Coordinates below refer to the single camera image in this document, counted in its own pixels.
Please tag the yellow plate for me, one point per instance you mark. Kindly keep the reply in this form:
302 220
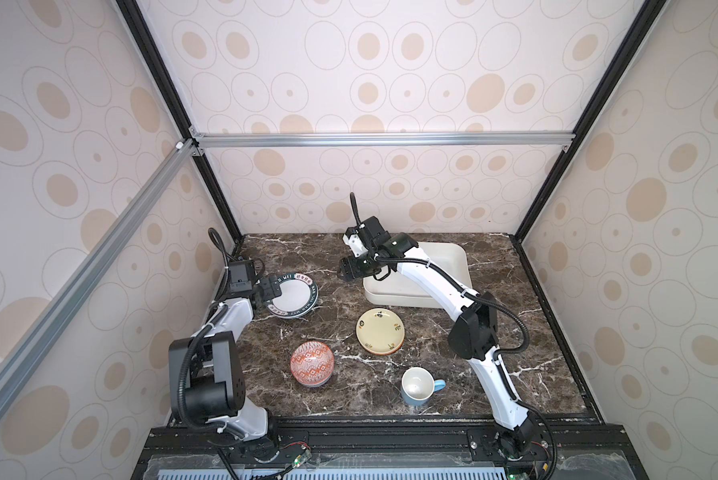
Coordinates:
380 331

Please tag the green rim white plate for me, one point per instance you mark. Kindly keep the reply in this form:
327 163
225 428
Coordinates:
298 296

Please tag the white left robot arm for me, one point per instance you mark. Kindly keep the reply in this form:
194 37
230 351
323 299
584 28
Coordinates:
206 380

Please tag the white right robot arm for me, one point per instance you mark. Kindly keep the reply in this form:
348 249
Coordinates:
474 333

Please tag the black corner frame post right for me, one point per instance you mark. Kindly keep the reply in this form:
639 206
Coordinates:
623 57

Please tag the silver aluminium rail left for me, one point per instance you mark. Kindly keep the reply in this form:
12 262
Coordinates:
18 368

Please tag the black corner frame post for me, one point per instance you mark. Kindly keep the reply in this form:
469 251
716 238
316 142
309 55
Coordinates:
135 22
623 57

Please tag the silver aluminium rail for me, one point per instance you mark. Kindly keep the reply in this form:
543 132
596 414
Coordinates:
18 368
401 139

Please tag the black corner frame post left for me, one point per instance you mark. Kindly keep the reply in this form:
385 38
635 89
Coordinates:
135 22

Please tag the blue mug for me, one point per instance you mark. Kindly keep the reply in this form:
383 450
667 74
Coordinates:
418 385

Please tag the red patterned bowl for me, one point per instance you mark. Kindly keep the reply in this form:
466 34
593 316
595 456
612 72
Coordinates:
312 364

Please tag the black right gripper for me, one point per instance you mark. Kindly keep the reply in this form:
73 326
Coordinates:
349 270

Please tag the silver aluminium rail back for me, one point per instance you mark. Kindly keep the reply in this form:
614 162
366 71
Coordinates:
401 139

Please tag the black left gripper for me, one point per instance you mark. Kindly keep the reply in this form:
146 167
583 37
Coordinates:
267 291

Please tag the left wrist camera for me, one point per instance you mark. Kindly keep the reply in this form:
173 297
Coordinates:
241 279

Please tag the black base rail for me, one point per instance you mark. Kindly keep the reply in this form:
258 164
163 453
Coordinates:
393 450

